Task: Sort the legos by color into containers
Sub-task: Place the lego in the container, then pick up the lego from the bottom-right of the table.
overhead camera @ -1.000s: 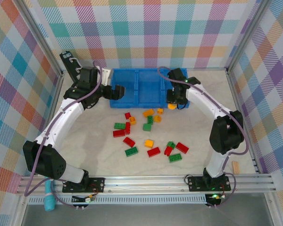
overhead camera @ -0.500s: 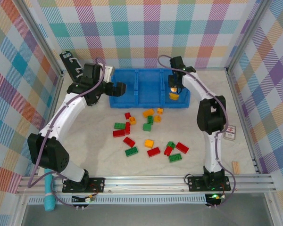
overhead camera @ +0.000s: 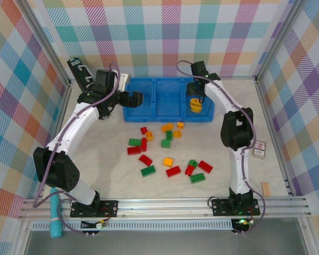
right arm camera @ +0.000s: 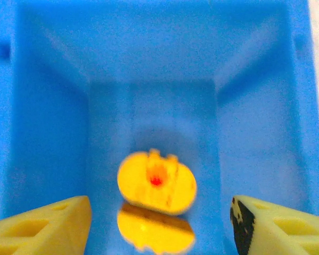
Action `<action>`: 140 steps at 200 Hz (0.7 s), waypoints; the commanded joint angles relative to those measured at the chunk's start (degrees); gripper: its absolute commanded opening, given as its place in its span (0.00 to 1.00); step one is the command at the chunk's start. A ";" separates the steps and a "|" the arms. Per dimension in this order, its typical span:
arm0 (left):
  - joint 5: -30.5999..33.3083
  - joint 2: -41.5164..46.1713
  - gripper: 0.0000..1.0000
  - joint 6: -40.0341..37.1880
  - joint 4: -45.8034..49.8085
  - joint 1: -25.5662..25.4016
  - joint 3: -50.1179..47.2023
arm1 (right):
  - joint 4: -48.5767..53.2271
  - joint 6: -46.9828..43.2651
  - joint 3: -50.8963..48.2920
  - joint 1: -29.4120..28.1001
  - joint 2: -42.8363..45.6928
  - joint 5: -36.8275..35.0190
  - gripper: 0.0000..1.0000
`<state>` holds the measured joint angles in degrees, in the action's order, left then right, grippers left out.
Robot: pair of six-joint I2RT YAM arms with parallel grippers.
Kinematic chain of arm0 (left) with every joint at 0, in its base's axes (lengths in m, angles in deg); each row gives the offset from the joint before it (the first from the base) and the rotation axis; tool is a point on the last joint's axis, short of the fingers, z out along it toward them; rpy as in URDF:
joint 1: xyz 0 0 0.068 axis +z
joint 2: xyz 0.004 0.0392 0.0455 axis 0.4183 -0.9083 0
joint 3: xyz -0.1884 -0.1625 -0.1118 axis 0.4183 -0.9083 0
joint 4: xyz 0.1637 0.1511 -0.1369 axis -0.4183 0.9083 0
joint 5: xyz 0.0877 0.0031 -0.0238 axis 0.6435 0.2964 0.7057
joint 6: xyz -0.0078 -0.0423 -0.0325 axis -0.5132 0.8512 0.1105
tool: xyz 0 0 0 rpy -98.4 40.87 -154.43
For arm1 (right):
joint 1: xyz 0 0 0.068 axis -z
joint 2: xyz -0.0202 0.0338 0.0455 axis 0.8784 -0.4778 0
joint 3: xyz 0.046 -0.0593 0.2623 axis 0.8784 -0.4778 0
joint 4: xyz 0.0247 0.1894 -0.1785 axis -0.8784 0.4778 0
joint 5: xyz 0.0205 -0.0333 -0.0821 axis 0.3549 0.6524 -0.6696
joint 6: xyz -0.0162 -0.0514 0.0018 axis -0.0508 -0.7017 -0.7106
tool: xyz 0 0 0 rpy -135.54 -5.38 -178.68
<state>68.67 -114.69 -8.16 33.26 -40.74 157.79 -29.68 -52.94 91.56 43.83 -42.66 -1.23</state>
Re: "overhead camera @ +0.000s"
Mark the aluminium side frame rail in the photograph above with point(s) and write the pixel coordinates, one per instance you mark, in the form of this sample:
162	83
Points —
62	111
273	132

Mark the teal foam cylinder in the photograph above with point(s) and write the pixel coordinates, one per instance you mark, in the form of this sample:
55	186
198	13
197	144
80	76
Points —
55	220

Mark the tall red lego brick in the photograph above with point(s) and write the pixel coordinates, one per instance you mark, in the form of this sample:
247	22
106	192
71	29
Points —
144	144

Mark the aluminium frame post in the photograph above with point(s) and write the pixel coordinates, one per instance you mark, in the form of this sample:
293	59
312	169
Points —
48	42
279	40

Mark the long red lego brick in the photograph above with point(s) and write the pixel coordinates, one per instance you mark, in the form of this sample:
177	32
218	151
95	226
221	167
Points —
173	171
205	166
134	150

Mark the playing card box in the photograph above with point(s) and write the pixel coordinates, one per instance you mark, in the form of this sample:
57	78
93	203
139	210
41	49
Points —
259	149

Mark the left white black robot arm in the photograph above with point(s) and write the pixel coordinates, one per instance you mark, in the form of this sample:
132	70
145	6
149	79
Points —
69	130

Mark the long yellow lego brick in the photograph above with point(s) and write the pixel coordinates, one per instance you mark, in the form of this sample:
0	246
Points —
167	127

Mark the small wooden block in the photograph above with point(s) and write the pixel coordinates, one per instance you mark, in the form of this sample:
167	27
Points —
265	189

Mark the aluminium base frame rail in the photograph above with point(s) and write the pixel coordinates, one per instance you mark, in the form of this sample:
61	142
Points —
162	207

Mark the small red lego brick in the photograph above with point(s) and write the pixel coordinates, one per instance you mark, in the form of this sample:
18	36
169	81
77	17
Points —
143	130

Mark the yellow power connector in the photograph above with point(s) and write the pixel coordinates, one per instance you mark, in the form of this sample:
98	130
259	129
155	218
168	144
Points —
243	222
101	224

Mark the small yellow lego brick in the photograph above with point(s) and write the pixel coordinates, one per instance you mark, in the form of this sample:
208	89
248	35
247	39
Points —
180	125
149	136

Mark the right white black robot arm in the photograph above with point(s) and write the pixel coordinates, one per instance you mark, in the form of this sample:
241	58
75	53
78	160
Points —
238	170

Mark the small green lego brick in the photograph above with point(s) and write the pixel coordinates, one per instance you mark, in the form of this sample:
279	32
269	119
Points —
193	162

